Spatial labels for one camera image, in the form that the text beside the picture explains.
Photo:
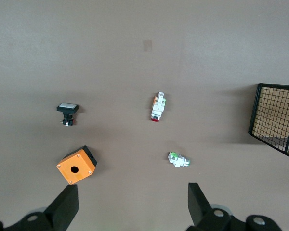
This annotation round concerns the green push button switch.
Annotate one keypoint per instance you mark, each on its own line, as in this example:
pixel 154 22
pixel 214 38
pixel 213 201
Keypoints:
pixel 179 160

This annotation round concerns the beige tape patch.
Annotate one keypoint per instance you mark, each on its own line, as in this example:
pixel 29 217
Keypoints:
pixel 147 45

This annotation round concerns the black rectangular white-capped button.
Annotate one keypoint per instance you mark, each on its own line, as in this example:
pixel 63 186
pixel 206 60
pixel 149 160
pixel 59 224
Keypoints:
pixel 67 107

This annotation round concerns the orange button enclosure box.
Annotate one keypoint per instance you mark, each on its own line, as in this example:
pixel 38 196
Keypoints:
pixel 74 168

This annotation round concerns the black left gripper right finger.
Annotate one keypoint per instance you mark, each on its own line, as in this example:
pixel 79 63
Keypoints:
pixel 200 211

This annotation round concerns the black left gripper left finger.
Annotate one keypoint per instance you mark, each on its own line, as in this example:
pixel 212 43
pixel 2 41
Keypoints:
pixel 61 211

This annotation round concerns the red push button switch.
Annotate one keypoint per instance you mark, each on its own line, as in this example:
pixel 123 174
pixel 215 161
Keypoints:
pixel 158 107

